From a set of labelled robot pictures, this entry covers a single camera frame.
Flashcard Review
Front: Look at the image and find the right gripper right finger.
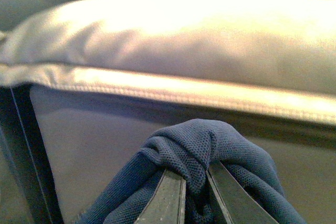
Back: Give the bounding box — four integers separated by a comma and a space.
206, 162, 277, 224

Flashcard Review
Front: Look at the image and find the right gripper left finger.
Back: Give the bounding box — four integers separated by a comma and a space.
135, 169, 186, 224

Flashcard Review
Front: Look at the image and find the navy blue knit garment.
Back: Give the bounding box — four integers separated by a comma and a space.
78, 119, 304, 223

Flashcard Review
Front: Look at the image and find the grey front-load washing machine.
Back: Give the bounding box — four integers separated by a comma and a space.
1, 85, 64, 223

